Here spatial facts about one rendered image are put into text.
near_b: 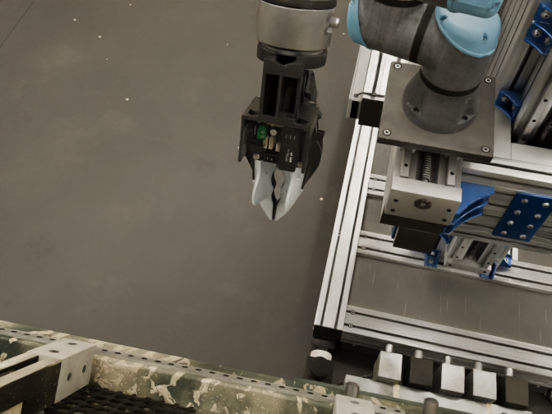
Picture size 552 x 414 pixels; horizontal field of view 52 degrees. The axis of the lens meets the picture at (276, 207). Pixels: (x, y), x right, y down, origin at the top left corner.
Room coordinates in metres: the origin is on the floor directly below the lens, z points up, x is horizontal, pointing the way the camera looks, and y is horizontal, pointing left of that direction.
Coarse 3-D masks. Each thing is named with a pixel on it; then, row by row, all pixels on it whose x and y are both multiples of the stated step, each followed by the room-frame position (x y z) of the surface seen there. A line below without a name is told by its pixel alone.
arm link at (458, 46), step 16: (432, 16) 0.81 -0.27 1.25; (448, 16) 0.79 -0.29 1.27; (464, 16) 0.79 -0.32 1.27; (496, 16) 0.80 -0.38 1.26; (416, 32) 0.80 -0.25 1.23; (432, 32) 0.79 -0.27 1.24; (448, 32) 0.77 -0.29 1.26; (464, 32) 0.76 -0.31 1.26; (480, 32) 0.76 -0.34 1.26; (496, 32) 0.77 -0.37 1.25; (416, 48) 0.78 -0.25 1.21; (432, 48) 0.77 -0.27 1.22; (448, 48) 0.76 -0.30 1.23; (464, 48) 0.75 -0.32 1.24; (480, 48) 0.75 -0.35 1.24; (432, 64) 0.77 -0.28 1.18; (448, 64) 0.76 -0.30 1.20; (464, 64) 0.75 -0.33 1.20; (480, 64) 0.75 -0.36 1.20; (432, 80) 0.77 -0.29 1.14; (448, 80) 0.75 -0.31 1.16; (464, 80) 0.75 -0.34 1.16; (480, 80) 0.77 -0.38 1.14
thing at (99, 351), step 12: (12, 336) 0.37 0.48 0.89; (24, 336) 0.37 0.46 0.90; (36, 336) 0.37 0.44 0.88; (96, 348) 0.35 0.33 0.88; (132, 360) 0.33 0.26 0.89; (144, 360) 0.33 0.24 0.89; (156, 360) 0.33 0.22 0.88; (192, 372) 0.30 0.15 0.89; (204, 372) 0.30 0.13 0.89; (216, 372) 0.31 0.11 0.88; (252, 384) 0.28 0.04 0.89; (264, 384) 0.28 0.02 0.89; (276, 384) 0.29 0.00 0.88; (300, 396) 0.26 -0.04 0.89; (312, 396) 0.26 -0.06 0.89; (324, 396) 0.26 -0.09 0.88; (384, 408) 0.24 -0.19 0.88; (396, 408) 0.25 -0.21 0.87
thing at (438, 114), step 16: (416, 80) 0.81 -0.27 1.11; (416, 96) 0.78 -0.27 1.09; (432, 96) 0.76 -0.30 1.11; (448, 96) 0.75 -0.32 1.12; (464, 96) 0.75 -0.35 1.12; (416, 112) 0.77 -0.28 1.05; (432, 112) 0.75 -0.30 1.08; (448, 112) 0.74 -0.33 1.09; (464, 112) 0.76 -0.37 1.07; (432, 128) 0.74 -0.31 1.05; (448, 128) 0.73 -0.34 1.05; (464, 128) 0.74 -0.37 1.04
